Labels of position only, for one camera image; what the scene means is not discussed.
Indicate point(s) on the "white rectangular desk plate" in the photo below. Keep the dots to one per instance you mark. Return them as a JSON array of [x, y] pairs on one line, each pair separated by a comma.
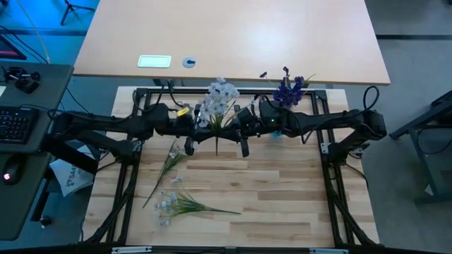
[[154, 61]]

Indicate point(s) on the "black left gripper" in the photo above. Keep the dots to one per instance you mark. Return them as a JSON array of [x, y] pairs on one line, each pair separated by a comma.
[[190, 141]]

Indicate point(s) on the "black tripod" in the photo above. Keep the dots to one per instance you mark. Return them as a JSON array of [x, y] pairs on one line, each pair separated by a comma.
[[66, 4]]

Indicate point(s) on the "loose white blossom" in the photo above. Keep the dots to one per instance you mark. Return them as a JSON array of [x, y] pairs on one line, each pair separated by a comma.
[[176, 180]]

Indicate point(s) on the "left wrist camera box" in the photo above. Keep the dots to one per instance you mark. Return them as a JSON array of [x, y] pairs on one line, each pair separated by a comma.
[[181, 119]]

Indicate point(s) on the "black aluminium table frame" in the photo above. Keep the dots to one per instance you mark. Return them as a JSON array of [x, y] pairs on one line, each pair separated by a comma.
[[320, 96]]

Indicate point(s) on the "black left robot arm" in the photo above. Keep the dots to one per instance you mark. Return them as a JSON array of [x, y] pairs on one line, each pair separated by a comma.
[[106, 123]]

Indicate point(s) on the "black round knob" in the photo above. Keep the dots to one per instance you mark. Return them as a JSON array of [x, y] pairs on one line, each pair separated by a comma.
[[44, 221]]

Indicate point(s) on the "small silver corner bracket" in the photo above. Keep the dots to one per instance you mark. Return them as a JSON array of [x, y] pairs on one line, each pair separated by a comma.
[[325, 148]]

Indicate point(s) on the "dark grey desk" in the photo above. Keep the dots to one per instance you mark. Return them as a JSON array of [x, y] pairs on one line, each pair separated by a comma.
[[42, 88]]

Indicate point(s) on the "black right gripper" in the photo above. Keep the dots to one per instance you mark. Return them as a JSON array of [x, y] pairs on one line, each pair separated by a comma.
[[244, 146]]

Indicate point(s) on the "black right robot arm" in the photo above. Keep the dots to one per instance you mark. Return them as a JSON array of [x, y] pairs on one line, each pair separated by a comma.
[[318, 121]]

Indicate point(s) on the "silver hinge bracket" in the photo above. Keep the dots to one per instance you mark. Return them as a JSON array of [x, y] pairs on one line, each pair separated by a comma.
[[131, 249]]

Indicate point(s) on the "black clamp device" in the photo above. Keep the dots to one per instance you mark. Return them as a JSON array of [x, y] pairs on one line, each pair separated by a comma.
[[23, 81]]

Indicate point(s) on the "yellow tag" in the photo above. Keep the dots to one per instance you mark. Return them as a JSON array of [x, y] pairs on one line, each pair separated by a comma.
[[183, 111]]

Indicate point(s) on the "black computer mouse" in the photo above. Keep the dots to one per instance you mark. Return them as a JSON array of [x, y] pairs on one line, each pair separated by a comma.
[[11, 173]]

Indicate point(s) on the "black keyboard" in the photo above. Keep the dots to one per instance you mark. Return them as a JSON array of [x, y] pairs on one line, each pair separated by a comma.
[[16, 124]]

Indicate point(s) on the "purple artificial flower stem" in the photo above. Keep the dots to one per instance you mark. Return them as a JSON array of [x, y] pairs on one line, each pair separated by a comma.
[[287, 93]]

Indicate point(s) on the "white printed bag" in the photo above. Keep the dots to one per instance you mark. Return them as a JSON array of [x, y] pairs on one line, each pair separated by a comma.
[[70, 176]]

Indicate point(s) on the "light wooden desk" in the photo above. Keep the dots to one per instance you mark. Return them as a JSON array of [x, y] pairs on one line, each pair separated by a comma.
[[247, 35]]

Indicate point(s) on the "white artificial flower stem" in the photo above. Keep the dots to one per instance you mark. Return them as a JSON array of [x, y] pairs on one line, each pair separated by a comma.
[[178, 206], [173, 157], [219, 100]]

